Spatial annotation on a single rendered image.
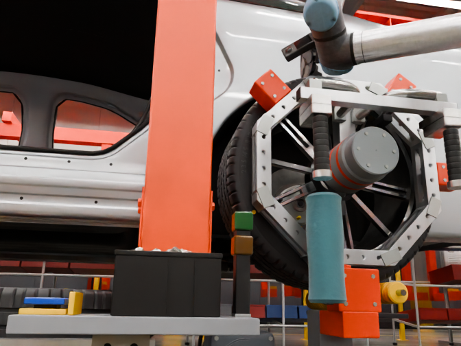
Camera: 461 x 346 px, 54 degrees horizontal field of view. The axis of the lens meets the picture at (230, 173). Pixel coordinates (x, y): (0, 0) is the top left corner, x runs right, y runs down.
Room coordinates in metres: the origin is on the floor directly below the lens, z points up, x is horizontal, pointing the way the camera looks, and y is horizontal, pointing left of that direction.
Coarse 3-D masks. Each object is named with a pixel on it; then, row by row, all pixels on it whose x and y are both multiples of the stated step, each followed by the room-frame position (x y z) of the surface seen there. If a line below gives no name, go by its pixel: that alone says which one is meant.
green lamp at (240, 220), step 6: (234, 216) 0.93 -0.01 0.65; (240, 216) 0.93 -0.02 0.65; (246, 216) 0.93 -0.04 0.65; (252, 216) 0.93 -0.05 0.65; (234, 222) 0.93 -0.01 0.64; (240, 222) 0.93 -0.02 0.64; (246, 222) 0.93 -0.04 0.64; (252, 222) 0.93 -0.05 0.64; (234, 228) 0.93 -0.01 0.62; (240, 228) 0.93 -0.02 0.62; (246, 228) 0.93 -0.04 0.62; (252, 228) 0.93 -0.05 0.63
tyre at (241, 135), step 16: (256, 112) 1.25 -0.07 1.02; (240, 128) 1.25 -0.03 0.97; (240, 144) 1.24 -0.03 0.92; (224, 160) 1.36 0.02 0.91; (240, 160) 1.24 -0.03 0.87; (224, 176) 1.31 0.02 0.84; (240, 176) 1.24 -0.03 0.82; (224, 192) 1.34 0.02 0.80; (240, 192) 1.24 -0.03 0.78; (224, 208) 1.39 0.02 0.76; (240, 208) 1.25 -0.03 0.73; (256, 224) 1.25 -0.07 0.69; (256, 240) 1.26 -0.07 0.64; (272, 240) 1.26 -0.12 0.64; (416, 240) 1.34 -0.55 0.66; (256, 256) 1.36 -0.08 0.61; (272, 256) 1.27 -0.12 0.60; (288, 256) 1.27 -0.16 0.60; (272, 272) 1.38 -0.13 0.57; (288, 272) 1.28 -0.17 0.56; (304, 272) 1.28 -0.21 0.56; (384, 272) 1.32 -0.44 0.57; (304, 288) 1.47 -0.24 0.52
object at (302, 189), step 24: (288, 120) 1.29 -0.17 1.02; (288, 168) 1.30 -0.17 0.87; (312, 168) 1.31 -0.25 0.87; (408, 168) 1.35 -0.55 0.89; (288, 192) 1.29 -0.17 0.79; (312, 192) 1.31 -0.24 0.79; (336, 192) 1.36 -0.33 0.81; (384, 192) 1.35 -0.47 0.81; (408, 192) 1.36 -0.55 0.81; (384, 216) 1.48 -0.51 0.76; (408, 216) 1.34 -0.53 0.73; (360, 240) 1.56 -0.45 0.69; (384, 240) 1.34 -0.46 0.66
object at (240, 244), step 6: (234, 240) 0.93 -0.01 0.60; (240, 240) 0.93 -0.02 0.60; (246, 240) 0.93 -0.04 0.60; (252, 240) 0.93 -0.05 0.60; (234, 246) 0.93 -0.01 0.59; (240, 246) 0.93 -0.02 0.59; (246, 246) 0.93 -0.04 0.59; (252, 246) 0.94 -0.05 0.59; (234, 252) 0.93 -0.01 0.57; (240, 252) 0.93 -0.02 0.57; (246, 252) 0.93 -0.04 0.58; (252, 252) 0.94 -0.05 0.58
